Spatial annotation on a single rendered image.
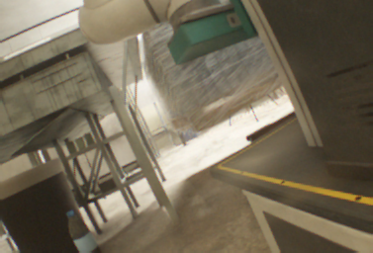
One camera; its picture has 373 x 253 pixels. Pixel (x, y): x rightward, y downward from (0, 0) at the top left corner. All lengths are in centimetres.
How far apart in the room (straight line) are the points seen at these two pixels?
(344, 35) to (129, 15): 52
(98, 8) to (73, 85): 68
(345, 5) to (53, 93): 125
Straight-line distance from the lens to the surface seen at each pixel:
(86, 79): 128
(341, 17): 33
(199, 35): 57
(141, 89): 426
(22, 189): 127
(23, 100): 139
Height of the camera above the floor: 53
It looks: level
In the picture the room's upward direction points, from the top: 25 degrees counter-clockwise
